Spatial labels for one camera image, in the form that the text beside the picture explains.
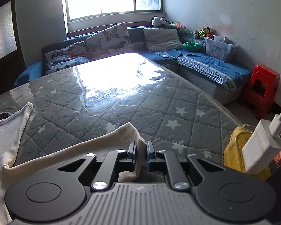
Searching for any cream beige garment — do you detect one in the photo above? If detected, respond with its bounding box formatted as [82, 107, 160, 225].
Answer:
[0, 103, 146, 224]

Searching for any yellow chair back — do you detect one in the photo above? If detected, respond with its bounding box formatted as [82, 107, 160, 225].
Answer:
[224, 120, 281, 180]

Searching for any grey quilted star tablecloth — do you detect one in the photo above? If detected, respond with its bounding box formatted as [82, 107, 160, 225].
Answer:
[0, 53, 240, 163]

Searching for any blue corner sofa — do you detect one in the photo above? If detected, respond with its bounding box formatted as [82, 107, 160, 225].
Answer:
[13, 25, 253, 106]

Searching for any white power adapter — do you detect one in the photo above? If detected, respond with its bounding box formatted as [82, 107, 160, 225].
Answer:
[242, 113, 281, 175]

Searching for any green bowl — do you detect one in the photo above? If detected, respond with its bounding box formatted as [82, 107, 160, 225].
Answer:
[183, 42, 201, 52]

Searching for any left butterfly pillow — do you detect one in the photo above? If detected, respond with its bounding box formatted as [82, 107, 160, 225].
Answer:
[44, 41, 89, 75]

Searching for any butterfly pillow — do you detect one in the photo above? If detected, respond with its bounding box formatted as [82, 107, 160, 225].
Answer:
[44, 41, 89, 75]
[86, 22, 134, 59]

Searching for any right butterfly pillow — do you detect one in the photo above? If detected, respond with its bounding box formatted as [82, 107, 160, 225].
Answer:
[86, 22, 134, 59]

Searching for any red plastic stool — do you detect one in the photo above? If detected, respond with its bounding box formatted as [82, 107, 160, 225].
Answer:
[243, 64, 280, 119]

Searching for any grey cushion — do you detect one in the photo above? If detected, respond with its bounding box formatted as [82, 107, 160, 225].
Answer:
[143, 28, 183, 52]

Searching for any clear plastic storage box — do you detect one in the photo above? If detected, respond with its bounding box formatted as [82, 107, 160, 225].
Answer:
[205, 38, 238, 62]

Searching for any stuffed toys pile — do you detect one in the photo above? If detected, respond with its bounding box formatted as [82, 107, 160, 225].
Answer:
[194, 27, 214, 39]

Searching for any panda plush toy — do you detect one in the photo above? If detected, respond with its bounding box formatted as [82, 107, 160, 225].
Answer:
[151, 16, 170, 27]

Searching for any dark wooden door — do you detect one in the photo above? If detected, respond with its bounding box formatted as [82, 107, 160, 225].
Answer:
[0, 0, 26, 95]

